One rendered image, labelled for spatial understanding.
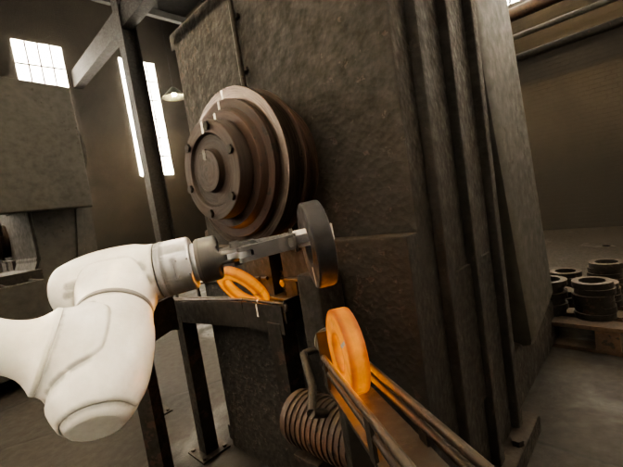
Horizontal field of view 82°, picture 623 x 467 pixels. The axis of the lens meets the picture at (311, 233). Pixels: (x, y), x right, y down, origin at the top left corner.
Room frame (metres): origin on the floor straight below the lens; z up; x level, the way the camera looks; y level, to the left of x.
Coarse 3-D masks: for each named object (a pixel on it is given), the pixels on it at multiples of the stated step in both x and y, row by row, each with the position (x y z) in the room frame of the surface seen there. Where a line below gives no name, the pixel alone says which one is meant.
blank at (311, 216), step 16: (304, 208) 0.60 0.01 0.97; (320, 208) 0.59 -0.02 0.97; (304, 224) 0.62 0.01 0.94; (320, 224) 0.57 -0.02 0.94; (320, 240) 0.56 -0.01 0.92; (304, 256) 0.70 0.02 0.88; (320, 256) 0.56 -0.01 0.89; (336, 256) 0.57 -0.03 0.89; (320, 272) 0.57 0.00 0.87; (336, 272) 0.58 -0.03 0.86
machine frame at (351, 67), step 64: (256, 0) 1.17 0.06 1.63; (320, 0) 1.00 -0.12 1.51; (384, 0) 0.88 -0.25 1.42; (448, 0) 1.07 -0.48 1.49; (192, 64) 1.46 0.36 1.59; (256, 64) 1.20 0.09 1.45; (320, 64) 1.02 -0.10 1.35; (384, 64) 0.89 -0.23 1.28; (448, 64) 1.06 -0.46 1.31; (192, 128) 1.51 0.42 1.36; (320, 128) 1.05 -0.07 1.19; (384, 128) 0.91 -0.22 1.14; (448, 128) 1.06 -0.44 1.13; (320, 192) 1.07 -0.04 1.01; (384, 192) 0.92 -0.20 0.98; (448, 192) 1.02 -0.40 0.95; (384, 256) 0.88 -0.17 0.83; (448, 256) 0.91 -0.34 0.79; (384, 320) 0.90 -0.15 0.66; (448, 320) 0.92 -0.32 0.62; (256, 384) 1.32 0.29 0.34; (320, 384) 1.08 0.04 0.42; (448, 384) 0.91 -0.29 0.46; (512, 384) 1.22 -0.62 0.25; (256, 448) 1.37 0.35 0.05; (512, 448) 1.14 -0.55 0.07
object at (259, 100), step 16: (224, 96) 1.08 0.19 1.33; (240, 96) 1.03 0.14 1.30; (256, 96) 0.99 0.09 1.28; (272, 112) 0.95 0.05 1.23; (272, 128) 0.96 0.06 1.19; (288, 128) 0.97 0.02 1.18; (288, 144) 0.95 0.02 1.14; (288, 160) 0.93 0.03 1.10; (288, 176) 0.94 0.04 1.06; (288, 192) 0.95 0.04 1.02; (288, 208) 0.99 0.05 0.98; (272, 224) 1.00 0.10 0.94; (288, 224) 1.05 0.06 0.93; (240, 240) 1.11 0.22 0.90
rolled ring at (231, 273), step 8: (224, 272) 1.10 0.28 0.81; (232, 272) 1.09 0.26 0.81; (240, 272) 1.08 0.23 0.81; (224, 280) 1.13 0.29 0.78; (232, 280) 1.10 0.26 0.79; (240, 280) 1.07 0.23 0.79; (248, 280) 1.08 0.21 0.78; (256, 280) 1.09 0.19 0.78; (224, 288) 1.18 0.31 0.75; (232, 288) 1.19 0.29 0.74; (248, 288) 1.08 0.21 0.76; (256, 288) 1.08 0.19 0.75; (264, 288) 1.10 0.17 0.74; (232, 296) 1.19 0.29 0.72; (240, 296) 1.19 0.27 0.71; (248, 296) 1.20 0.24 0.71; (256, 296) 1.10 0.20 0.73; (264, 296) 1.10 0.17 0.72
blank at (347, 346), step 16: (336, 320) 0.61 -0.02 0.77; (352, 320) 0.60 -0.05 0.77; (336, 336) 0.66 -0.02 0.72; (352, 336) 0.58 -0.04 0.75; (336, 352) 0.67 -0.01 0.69; (352, 352) 0.57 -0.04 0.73; (336, 368) 0.67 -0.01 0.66; (352, 368) 0.56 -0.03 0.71; (368, 368) 0.57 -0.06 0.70; (352, 384) 0.57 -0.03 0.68; (368, 384) 0.58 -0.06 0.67
